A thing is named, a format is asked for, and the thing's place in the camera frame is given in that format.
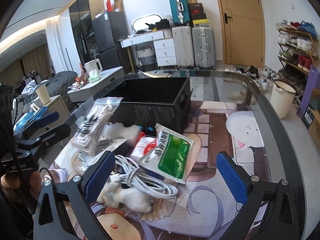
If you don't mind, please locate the white vanity desk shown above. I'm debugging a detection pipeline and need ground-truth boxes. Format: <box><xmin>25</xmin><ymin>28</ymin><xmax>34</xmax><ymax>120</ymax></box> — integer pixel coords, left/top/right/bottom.
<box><xmin>119</xmin><ymin>29</ymin><xmax>177</xmax><ymax>72</ymax></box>

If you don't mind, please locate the green tissue box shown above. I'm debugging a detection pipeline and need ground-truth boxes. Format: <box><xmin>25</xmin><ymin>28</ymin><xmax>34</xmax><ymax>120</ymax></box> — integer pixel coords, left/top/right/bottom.
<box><xmin>88</xmin><ymin>69</ymin><xmax>102</xmax><ymax>83</ymax></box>

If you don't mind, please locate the stack of shoe boxes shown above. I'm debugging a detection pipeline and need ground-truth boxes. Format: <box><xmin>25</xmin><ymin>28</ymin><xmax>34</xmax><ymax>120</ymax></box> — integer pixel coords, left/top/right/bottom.
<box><xmin>188</xmin><ymin>0</ymin><xmax>209</xmax><ymax>27</ymax></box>

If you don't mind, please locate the grey clothes pile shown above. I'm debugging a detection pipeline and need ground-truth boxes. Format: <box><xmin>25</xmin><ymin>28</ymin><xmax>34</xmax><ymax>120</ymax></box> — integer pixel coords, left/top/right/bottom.
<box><xmin>45</xmin><ymin>71</ymin><xmax>78</xmax><ymax>100</ymax></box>

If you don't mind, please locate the grey side table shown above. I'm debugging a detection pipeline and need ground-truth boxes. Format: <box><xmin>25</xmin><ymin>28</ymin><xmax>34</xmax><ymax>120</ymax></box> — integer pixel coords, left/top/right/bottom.
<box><xmin>67</xmin><ymin>66</ymin><xmax>124</xmax><ymax>103</ymax></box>

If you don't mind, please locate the striped laundry basket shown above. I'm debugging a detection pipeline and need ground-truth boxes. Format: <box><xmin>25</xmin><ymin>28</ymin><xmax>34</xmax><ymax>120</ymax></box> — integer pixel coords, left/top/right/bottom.
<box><xmin>136</xmin><ymin>46</ymin><xmax>157</xmax><ymax>72</ymax></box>

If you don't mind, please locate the black refrigerator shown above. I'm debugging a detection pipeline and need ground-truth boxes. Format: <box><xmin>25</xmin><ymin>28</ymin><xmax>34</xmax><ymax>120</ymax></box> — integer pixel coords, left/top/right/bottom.
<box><xmin>92</xmin><ymin>12</ymin><xmax>132</xmax><ymax>74</ymax></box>

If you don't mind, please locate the cardboard box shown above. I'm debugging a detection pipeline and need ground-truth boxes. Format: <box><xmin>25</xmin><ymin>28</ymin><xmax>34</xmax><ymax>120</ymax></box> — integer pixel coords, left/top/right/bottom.
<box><xmin>302</xmin><ymin>88</ymin><xmax>320</xmax><ymax>151</ymax></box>

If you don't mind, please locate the beige paper cup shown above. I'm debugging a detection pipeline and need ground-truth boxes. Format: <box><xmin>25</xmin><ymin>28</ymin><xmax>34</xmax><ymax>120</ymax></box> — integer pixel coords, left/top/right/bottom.
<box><xmin>36</xmin><ymin>84</ymin><xmax>50</xmax><ymax>105</ymax></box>

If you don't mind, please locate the adidas shoelaces zip bag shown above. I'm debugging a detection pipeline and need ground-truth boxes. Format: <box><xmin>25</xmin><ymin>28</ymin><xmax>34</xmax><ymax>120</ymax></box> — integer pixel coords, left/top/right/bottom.
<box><xmin>71</xmin><ymin>97</ymin><xmax>123</xmax><ymax>155</ymax></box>

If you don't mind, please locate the wooden shoe rack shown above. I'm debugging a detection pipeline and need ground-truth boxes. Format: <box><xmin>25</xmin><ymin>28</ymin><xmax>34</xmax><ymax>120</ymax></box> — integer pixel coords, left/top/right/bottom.
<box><xmin>276</xmin><ymin>19</ymin><xmax>319</xmax><ymax>97</ymax></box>

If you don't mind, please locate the teal suitcase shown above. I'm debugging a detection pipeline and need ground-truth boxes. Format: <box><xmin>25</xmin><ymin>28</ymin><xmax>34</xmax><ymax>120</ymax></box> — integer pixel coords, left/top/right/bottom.
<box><xmin>169</xmin><ymin>0</ymin><xmax>191</xmax><ymax>25</ymax></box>

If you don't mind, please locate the white plush toy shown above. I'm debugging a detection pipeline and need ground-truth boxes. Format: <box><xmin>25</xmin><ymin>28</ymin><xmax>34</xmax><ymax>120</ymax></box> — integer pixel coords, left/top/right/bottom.
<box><xmin>97</xmin><ymin>182</ymin><xmax>152</xmax><ymax>213</ymax></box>

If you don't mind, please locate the white electric kettle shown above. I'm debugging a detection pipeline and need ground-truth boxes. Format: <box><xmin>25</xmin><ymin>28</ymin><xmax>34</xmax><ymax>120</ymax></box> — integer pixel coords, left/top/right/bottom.
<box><xmin>84</xmin><ymin>59</ymin><xmax>103</xmax><ymax>73</ymax></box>

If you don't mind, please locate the wooden door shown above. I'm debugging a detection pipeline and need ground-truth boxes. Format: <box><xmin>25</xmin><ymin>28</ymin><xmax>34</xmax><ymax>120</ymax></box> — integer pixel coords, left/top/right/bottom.
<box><xmin>217</xmin><ymin>0</ymin><xmax>265</xmax><ymax>68</ymax></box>

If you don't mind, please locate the red and white packet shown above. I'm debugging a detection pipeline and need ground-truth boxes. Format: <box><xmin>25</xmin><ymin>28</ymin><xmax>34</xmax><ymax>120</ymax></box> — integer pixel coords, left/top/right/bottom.
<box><xmin>130</xmin><ymin>137</ymin><xmax>157</xmax><ymax>161</ymax></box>

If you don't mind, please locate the silver foil packet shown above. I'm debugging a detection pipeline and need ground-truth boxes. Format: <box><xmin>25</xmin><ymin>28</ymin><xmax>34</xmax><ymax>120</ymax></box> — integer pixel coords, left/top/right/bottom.
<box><xmin>71</xmin><ymin>139</ymin><xmax>131</xmax><ymax>174</ymax></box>

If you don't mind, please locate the white enamel bucket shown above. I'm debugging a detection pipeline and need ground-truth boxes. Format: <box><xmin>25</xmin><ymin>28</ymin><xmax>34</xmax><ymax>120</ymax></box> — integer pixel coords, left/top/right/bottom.
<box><xmin>270</xmin><ymin>80</ymin><xmax>296</xmax><ymax>119</ymax></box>

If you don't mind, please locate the white coiled cable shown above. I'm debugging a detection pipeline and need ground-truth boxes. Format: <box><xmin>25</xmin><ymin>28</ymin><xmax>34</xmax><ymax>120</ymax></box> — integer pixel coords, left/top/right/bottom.
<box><xmin>109</xmin><ymin>154</ymin><xmax>179</xmax><ymax>201</ymax></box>

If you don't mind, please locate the green medicine granule bag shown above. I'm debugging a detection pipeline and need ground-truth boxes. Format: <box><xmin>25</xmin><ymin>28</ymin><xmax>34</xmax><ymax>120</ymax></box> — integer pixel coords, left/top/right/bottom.
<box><xmin>138</xmin><ymin>123</ymin><xmax>195</xmax><ymax>184</ymax></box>

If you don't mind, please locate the purple yoga mat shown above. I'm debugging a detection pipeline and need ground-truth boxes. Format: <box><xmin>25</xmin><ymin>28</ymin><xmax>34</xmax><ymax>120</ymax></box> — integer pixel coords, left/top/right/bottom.
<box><xmin>297</xmin><ymin>66</ymin><xmax>319</xmax><ymax>119</ymax></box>

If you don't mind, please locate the silver suitcase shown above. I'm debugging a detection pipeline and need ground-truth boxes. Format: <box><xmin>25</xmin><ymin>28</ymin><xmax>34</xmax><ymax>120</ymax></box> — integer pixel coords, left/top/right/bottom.
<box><xmin>192</xmin><ymin>26</ymin><xmax>215</xmax><ymax>69</ymax></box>

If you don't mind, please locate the beige nightstand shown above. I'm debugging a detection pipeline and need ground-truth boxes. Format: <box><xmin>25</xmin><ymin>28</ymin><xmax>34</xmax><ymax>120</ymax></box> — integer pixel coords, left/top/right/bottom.
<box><xmin>34</xmin><ymin>95</ymin><xmax>70</xmax><ymax>136</ymax></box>

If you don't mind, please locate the white foam wrap piece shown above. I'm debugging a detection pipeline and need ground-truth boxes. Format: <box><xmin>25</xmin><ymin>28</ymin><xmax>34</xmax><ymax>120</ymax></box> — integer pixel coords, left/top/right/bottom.
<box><xmin>101</xmin><ymin>122</ymin><xmax>142</xmax><ymax>146</ymax></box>

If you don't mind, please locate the black glass cabinet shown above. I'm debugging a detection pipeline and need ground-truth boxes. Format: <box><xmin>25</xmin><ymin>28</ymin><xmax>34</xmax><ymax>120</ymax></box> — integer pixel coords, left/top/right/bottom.
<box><xmin>69</xmin><ymin>0</ymin><xmax>105</xmax><ymax>64</ymax></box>

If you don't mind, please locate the oval vanity mirror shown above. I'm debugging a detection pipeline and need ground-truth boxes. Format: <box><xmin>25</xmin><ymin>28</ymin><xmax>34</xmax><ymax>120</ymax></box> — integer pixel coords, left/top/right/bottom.
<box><xmin>131</xmin><ymin>13</ymin><xmax>163</xmax><ymax>32</ymax></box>

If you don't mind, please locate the person's left hand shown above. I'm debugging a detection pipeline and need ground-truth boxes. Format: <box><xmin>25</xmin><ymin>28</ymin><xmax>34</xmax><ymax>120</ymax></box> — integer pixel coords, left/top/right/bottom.
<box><xmin>1</xmin><ymin>171</ymin><xmax>42</xmax><ymax>204</ymax></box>

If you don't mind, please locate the red snack bag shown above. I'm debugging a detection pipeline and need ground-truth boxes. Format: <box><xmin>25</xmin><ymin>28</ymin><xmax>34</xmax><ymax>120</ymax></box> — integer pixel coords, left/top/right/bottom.
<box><xmin>73</xmin><ymin>63</ymin><xmax>88</xmax><ymax>90</ymax></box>

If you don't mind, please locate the white suitcase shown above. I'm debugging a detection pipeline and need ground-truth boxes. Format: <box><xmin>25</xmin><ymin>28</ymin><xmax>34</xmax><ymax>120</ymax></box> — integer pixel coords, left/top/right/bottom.
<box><xmin>172</xmin><ymin>26</ymin><xmax>194</xmax><ymax>67</ymax></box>

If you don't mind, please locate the black storage box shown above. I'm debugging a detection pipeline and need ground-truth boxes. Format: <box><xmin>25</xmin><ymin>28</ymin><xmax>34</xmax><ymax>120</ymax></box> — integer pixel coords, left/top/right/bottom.
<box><xmin>96</xmin><ymin>77</ymin><xmax>191</xmax><ymax>135</ymax></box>

